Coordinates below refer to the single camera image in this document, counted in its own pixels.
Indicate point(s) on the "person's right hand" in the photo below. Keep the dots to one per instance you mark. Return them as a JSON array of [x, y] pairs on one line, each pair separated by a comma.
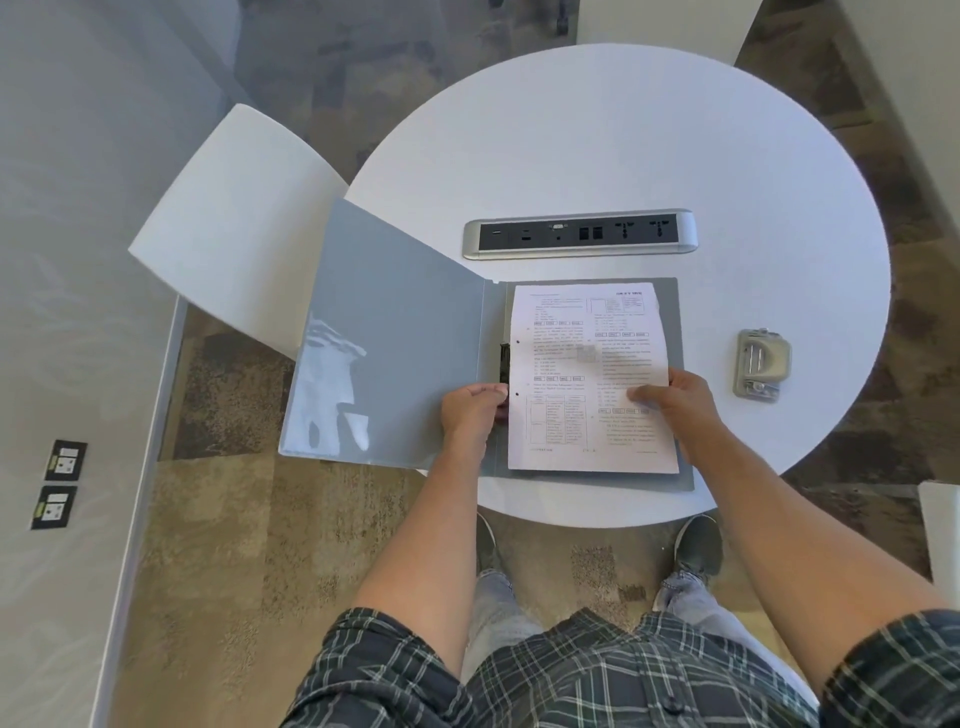
[[690, 412]]

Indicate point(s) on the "person's left hand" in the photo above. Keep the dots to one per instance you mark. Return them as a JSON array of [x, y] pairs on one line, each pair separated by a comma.
[[465, 416]]

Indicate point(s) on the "person's right thumb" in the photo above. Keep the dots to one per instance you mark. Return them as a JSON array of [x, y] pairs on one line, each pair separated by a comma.
[[649, 395]]

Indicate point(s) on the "person's left thumb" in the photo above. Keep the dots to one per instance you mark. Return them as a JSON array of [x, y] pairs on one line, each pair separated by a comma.
[[501, 411]]

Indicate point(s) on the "printed white paper sheet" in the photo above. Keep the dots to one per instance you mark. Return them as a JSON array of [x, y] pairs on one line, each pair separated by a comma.
[[570, 439]]

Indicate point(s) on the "grey folder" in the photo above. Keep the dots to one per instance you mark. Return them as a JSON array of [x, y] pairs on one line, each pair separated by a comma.
[[397, 337]]

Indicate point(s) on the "person's left forearm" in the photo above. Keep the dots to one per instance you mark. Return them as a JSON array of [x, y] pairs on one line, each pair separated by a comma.
[[420, 547]]

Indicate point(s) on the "person's right forearm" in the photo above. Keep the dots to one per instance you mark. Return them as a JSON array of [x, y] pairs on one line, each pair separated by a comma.
[[795, 547]]

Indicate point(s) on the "black folder clip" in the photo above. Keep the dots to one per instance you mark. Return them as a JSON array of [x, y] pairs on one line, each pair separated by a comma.
[[504, 364]]

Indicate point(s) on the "grey hole punch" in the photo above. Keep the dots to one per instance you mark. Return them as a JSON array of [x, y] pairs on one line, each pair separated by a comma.
[[761, 366]]

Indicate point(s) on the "grey left shoe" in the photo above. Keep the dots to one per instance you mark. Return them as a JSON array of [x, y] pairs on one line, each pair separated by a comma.
[[487, 544]]

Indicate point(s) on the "grey shoe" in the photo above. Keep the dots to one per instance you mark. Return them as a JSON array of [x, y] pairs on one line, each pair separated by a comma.
[[487, 544], [699, 547]]

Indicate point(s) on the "grey right shoe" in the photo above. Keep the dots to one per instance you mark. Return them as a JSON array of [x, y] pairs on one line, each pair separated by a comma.
[[699, 547]]

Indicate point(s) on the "silver table power socket strip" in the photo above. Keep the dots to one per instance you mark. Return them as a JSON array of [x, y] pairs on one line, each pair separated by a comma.
[[577, 234]]

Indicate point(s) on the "light blue jeans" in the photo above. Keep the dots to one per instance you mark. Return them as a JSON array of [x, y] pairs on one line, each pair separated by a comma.
[[495, 622]]

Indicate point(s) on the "dark plaid shirt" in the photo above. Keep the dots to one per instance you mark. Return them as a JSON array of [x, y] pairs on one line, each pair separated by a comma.
[[585, 682]]

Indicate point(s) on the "white chair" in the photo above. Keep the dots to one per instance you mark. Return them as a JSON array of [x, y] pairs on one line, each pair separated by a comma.
[[667, 26], [240, 225], [943, 532]]

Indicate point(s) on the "black wall outlet plate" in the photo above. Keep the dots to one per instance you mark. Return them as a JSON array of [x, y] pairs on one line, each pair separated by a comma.
[[66, 460], [54, 508]]

